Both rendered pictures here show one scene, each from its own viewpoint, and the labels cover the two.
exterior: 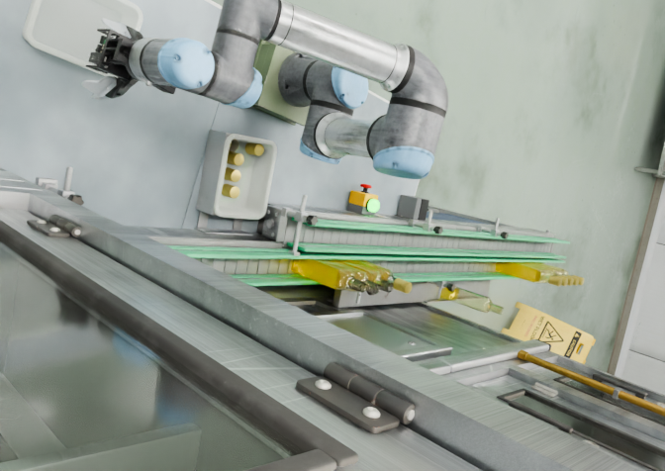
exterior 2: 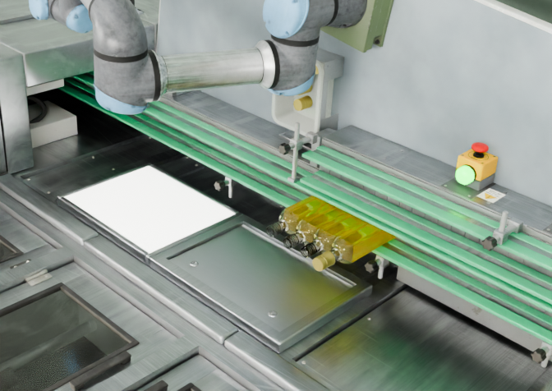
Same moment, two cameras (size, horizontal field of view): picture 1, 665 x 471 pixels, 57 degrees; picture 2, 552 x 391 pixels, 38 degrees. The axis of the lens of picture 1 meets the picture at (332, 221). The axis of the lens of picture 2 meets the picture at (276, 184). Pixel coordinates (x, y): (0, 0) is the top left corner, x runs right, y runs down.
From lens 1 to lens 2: 2.50 m
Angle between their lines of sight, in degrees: 86
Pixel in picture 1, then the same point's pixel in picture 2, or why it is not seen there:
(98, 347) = not seen: outside the picture
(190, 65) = (32, 6)
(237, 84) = (62, 18)
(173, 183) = not seen: hidden behind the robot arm
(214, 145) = not seen: hidden behind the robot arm
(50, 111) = (200, 16)
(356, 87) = (279, 15)
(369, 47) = not seen: outside the picture
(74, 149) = (213, 44)
